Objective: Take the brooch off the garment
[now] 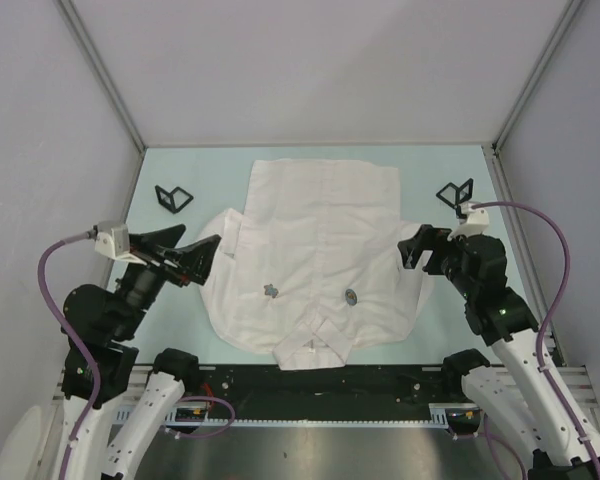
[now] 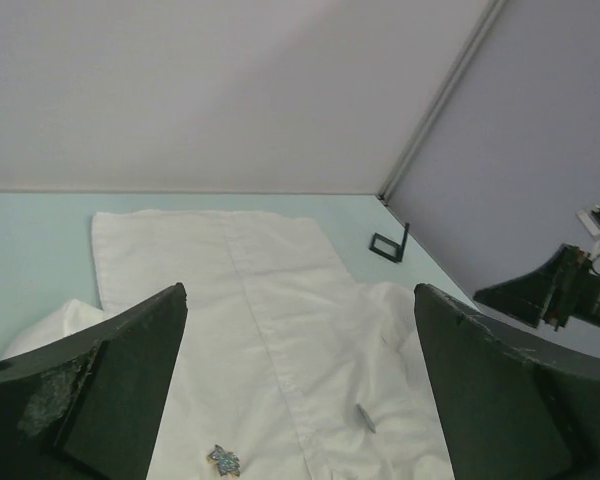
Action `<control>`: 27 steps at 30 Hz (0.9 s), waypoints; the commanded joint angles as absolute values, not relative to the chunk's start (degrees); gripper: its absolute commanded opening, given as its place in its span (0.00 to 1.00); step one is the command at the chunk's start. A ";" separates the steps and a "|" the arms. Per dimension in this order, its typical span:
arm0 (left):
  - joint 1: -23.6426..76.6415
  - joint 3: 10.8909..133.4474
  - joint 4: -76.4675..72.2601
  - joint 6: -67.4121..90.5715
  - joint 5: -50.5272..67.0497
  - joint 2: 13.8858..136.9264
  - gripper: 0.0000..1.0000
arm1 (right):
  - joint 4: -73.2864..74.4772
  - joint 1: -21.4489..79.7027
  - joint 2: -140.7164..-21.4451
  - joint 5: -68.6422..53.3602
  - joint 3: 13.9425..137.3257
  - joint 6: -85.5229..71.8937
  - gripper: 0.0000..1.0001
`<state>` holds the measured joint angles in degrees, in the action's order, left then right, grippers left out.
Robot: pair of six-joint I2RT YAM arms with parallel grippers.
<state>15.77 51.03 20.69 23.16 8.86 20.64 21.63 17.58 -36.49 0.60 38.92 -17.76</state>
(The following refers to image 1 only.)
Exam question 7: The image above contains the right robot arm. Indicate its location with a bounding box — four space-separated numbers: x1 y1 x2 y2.
397 225 600 479

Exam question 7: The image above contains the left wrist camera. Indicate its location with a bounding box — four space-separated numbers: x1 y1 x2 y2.
94 221 130 261

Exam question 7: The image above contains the white button-up shirt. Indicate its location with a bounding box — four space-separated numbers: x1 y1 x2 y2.
201 159 433 370

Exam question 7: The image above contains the aluminium frame post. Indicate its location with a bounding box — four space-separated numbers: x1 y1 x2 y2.
54 0 147 153
489 0 589 151

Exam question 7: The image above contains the left black display case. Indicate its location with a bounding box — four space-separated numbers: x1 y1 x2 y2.
154 185 194 215

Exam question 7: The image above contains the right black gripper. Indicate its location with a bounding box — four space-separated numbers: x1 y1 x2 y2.
396 224 474 298

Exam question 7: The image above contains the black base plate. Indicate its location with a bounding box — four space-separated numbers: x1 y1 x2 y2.
144 362 481 420

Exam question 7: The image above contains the slotted cable duct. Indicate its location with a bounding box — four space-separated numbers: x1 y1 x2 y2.
114 402 481 429

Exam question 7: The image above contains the black display case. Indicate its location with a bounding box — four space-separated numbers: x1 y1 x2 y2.
435 178 474 210
154 185 194 215

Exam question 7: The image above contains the blue gold flower brooch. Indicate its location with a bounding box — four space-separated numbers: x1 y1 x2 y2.
264 284 279 298

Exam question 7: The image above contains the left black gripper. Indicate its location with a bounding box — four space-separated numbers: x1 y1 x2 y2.
114 222 221 337

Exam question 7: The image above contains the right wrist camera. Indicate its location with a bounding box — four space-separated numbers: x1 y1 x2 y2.
447 202 490 241

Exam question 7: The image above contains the left aluminium frame post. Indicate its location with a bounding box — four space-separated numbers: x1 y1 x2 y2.
54 0 147 153

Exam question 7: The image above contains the round blue picture brooch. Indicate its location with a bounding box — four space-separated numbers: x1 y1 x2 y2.
344 289 358 306

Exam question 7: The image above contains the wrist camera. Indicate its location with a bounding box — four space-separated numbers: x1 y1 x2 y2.
447 202 490 241
94 221 130 261

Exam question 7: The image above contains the right black display case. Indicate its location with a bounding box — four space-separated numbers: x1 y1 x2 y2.
435 178 474 210

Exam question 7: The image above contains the right aluminium frame post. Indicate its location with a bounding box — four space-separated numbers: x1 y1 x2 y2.
489 0 589 151

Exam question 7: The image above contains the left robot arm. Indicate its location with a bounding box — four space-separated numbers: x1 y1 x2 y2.
37 221 223 479

